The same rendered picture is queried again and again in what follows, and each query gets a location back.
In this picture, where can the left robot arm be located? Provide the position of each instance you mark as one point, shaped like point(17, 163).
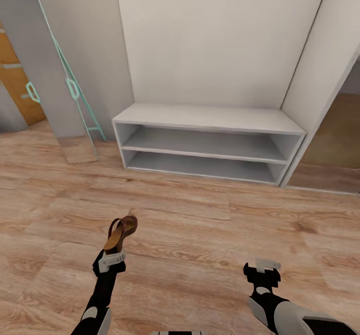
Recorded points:
point(97, 317)

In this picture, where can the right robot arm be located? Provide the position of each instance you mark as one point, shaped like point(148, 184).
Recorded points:
point(282, 316)

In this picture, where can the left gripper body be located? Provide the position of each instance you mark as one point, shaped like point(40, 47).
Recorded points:
point(109, 277)

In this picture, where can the standing mirror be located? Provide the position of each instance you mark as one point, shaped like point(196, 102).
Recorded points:
point(42, 60)

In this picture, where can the sandal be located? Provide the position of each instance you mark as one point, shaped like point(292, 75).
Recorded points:
point(126, 226)

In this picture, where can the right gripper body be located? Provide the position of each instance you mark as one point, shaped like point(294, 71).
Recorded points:
point(269, 275)

